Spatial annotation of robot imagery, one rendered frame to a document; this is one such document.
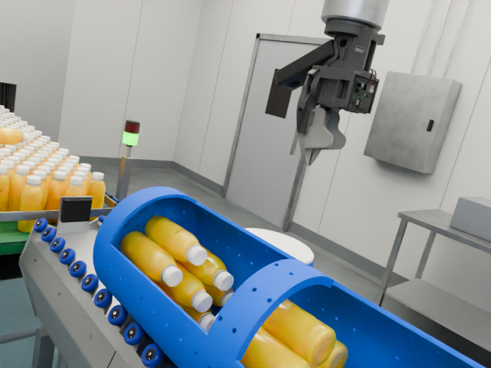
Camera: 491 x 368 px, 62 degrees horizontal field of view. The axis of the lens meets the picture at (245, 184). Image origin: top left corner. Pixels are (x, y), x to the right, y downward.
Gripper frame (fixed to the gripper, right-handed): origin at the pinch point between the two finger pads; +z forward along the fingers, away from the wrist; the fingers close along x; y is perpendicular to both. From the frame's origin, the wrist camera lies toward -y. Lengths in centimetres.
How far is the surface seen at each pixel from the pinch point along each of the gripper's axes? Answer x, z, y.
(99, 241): -14.0, 29.4, -37.5
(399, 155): 302, 18, -127
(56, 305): -14, 56, -56
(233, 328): -12.6, 25.5, 4.3
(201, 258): 0.5, 27.6, -20.4
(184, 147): 327, 96, -479
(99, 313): -11, 48, -38
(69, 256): -10, 44, -60
